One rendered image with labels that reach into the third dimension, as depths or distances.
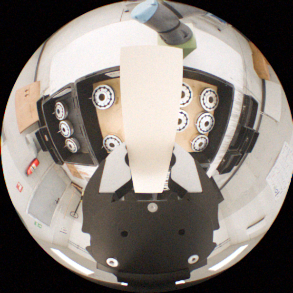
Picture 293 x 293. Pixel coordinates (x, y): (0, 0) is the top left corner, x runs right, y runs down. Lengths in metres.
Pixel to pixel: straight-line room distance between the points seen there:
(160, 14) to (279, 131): 3.09
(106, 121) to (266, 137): 3.33
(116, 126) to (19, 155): 2.75
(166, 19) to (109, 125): 0.49
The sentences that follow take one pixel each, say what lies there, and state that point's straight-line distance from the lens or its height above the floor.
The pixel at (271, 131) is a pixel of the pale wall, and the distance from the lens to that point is 3.19.
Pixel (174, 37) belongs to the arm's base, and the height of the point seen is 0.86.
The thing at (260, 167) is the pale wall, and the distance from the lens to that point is 3.29.
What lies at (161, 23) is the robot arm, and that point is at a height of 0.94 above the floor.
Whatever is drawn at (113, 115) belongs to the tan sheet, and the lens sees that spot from 0.40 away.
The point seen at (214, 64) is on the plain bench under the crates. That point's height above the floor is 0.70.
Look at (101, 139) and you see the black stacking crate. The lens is 0.47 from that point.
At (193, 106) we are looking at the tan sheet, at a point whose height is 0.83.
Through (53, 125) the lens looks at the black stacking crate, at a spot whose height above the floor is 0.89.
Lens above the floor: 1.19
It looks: 57 degrees down
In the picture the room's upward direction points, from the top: 180 degrees counter-clockwise
